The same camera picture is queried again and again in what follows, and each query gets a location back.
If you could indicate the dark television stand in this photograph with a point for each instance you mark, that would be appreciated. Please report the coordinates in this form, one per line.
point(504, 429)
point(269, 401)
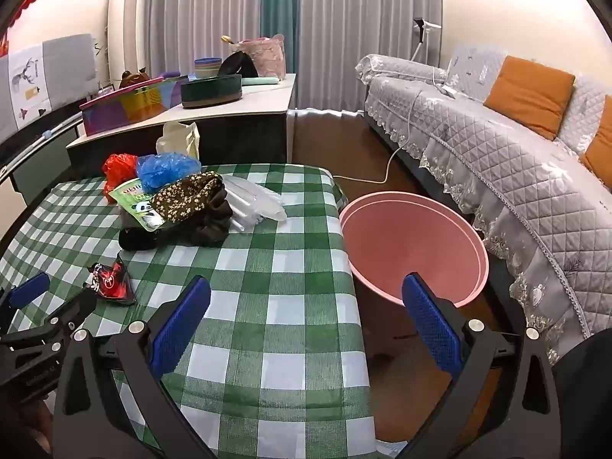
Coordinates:
point(28, 153)

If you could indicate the black hat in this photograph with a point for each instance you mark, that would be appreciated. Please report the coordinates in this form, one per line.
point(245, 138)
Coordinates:
point(236, 67)

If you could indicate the grey printed cover cloth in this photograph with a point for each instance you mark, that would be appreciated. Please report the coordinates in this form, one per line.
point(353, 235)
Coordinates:
point(62, 71)

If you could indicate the red plastic bag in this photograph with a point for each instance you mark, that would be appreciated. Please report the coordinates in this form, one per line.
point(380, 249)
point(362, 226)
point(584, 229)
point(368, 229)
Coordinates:
point(117, 169)

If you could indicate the orange cushion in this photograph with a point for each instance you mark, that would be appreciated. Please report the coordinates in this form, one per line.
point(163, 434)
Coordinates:
point(600, 148)
point(530, 93)

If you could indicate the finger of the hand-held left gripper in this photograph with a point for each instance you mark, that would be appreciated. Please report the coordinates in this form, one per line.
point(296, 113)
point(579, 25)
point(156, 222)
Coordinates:
point(71, 313)
point(28, 291)

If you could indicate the brown bear toy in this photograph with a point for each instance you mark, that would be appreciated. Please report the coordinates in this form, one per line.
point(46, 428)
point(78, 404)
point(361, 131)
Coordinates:
point(131, 79)

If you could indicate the mint green case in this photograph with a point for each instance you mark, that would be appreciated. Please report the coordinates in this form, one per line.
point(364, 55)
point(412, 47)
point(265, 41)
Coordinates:
point(260, 81)

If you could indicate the green checked tablecloth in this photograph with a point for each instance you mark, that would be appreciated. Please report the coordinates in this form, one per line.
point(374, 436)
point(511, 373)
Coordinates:
point(287, 272)

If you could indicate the red black snack wrapper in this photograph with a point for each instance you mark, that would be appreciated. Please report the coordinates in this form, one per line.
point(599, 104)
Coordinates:
point(112, 282)

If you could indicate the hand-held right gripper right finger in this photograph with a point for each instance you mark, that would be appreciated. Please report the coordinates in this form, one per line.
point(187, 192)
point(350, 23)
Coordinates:
point(430, 327)

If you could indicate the dark green round tin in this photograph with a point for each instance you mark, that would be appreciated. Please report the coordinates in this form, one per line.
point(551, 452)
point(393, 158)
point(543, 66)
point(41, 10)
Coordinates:
point(210, 92)

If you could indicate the white rod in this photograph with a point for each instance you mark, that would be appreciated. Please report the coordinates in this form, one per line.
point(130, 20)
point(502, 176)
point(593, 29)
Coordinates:
point(48, 133)

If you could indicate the white low cabinet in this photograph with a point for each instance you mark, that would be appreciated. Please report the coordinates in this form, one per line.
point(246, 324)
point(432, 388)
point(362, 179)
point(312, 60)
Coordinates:
point(239, 131)

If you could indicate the grey quilted sofa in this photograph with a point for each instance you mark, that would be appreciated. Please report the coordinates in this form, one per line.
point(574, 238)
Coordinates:
point(502, 172)

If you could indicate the red wall decoration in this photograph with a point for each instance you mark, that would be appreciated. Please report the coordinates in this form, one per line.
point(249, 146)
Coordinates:
point(21, 7)

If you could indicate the white phone stand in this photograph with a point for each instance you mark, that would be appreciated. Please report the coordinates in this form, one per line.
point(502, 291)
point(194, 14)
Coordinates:
point(420, 26)

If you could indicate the pink plastic basin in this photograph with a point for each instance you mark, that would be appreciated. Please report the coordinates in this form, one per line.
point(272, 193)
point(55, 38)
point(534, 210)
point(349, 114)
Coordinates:
point(406, 239)

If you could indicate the pink lace basket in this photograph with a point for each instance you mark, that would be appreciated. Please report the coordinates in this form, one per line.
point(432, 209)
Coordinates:
point(267, 57)

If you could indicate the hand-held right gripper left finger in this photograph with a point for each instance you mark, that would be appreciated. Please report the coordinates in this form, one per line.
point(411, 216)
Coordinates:
point(184, 327)

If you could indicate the blue plastic bag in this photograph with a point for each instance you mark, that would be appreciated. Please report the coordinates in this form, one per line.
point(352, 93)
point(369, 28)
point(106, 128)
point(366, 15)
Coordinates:
point(165, 169)

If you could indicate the stack of coloured bowls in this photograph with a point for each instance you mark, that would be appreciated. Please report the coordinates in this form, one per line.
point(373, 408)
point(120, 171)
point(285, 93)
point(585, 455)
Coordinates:
point(207, 68)

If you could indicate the white bubble wrap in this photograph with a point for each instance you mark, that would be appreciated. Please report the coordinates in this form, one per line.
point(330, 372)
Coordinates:
point(253, 201)

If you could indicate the white standing air conditioner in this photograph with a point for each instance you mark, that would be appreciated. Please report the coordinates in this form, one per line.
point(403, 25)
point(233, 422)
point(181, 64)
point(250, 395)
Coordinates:
point(126, 28)

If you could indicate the colourful gift box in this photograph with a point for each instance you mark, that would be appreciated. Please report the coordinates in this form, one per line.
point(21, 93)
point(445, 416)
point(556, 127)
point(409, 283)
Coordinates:
point(129, 105)

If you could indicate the dark clothing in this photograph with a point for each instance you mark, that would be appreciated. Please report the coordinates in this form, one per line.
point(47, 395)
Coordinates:
point(585, 401)

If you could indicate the brown floral cloth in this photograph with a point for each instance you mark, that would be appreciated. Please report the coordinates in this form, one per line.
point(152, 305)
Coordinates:
point(191, 201)

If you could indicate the green snack packet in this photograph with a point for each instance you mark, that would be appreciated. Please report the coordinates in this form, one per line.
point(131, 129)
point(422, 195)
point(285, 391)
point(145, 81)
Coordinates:
point(134, 198)

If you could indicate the teal curtain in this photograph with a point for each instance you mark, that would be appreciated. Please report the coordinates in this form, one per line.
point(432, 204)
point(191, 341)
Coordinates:
point(279, 9)

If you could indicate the grey sheer curtain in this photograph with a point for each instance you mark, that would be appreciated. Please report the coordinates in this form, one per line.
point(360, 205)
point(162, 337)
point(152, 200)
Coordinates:
point(201, 9)
point(363, 19)

